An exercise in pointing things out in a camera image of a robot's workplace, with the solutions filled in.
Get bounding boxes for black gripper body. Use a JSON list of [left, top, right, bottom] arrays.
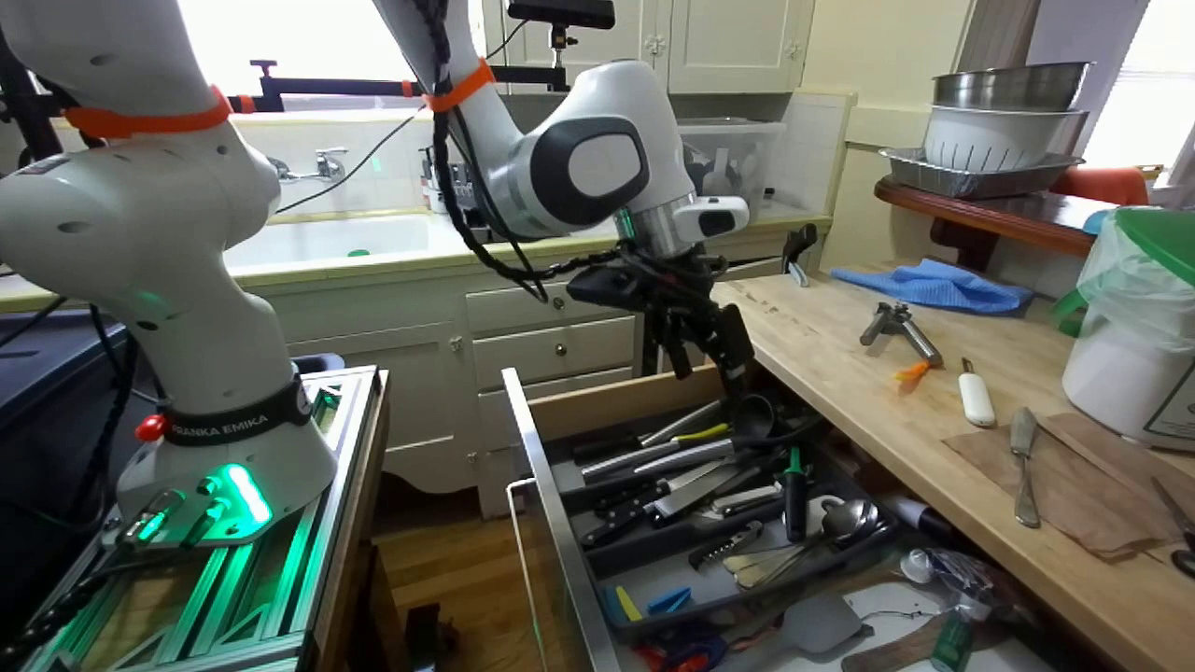
[[636, 247, 738, 327]]

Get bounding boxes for silver spoon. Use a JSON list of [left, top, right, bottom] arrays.
[[742, 490, 890, 583]]

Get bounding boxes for wooden drawer with grey front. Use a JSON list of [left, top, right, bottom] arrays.
[[499, 357, 1123, 672]]

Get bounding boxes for black ladle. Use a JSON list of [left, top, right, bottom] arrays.
[[723, 387, 784, 439]]

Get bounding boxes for wide blade kitchen knife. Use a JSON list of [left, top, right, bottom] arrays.
[[645, 460, 754, 522]]

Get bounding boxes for clear plastic dish rack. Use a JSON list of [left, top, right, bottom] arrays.
[[674, 88, 864, 223]]

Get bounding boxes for blue cloth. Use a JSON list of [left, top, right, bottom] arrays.
[[824, 259, 1037, 317]]

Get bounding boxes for small blue utensil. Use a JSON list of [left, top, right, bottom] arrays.
[[645, 583, 699, 621]]

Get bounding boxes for white base cabinet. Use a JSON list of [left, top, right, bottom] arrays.
[[266, 228, 824, 519]]

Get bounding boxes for dark wooden shelf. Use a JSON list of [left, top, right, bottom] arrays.
[[872, 174, 1123, 275]]

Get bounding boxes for metal baking tray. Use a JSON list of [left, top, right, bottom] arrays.
[[877, 144, 1083, 201]]

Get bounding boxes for red blue scissors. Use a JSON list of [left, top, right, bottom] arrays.
[[632, 621, 738, 672]]

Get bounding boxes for white sink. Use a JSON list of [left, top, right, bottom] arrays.
[[219, 208, 499, 281]]

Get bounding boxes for small green bottle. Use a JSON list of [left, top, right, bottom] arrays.
[[930, 607, 979, 672]]

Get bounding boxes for steel mixing bowl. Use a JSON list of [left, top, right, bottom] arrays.
[[930, 61, 1093, 113]]

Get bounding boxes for white bucket with green bag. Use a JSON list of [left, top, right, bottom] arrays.
[[1057, 206, 1195, 455]]

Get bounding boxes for brown cutting board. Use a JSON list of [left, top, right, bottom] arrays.
[[941, 408, 1195, 565]]

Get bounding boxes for orange red pot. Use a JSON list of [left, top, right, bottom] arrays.
[[1049, 164, 1154, 208]]

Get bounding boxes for dark controller box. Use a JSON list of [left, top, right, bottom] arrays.
[[0, 310, 143, 627]]

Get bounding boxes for yellow handled utensil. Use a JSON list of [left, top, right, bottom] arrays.
[[673, 418, 738, 453]]

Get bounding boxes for small black handle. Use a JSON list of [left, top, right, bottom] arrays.
[[779, 221, 821, 271]]

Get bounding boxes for green handled black tool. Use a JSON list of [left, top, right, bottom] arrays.
[[779, 443, 813, 549]]

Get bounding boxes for orange handled tool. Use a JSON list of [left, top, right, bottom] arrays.
[[894, 353, 941, 397]]

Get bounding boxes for white handled knife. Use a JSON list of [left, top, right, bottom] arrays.
[[952, 353, 999, 430]]

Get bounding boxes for black cable bundle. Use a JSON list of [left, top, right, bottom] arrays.
[[413, 0, 651, 306]]

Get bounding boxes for black mounted camera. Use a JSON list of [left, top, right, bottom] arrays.
[[505, 0, 621, 33]]

